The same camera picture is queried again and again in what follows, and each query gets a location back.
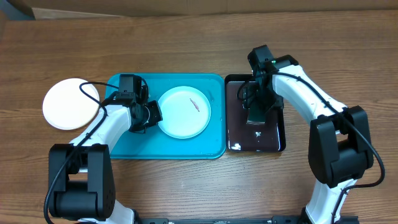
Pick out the green sponge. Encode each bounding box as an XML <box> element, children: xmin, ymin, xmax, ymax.
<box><xmin>247</xmin><ymin>103</ymin><xmax>266</xmax><ymax>125</ymax></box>

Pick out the light blue plate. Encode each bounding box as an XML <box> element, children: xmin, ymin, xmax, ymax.
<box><xmin>158</xmin><ymin>86</ymin><xmax>211</xmax><ymax>139</ymax></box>

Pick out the pink plate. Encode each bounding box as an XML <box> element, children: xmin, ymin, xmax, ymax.
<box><xmin>42</xmin><ymin>78</ymin><xmax>100</xmax><ymax>130</ymax></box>

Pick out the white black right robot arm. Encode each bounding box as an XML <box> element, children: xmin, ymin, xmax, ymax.
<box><xmin>236</xmin><ymin>52</ymin><xmax>377</xmax><ymax>223</ymax></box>

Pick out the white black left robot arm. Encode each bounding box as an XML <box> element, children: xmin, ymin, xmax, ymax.
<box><xmin>44</xmin><ymin>101</ymin><xmax>162</xmax><ymax>223</ymax></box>

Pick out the black water tray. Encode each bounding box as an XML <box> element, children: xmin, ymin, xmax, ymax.
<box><xmin>224</xmin><ymin>74</ymin><xmax>286</xmax><ymax>153</ymax></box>

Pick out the cardboard backboard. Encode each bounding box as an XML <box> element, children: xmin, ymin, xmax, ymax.
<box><xmin>24</xmin><ymin>0</ymin><xmax>397</xmax><ymax>16</ymax></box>

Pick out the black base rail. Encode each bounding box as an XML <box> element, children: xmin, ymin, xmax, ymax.
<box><xmin>134</xmin><ymin>215</ymin><xmax>310</xmax><ymax>224</ymax></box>

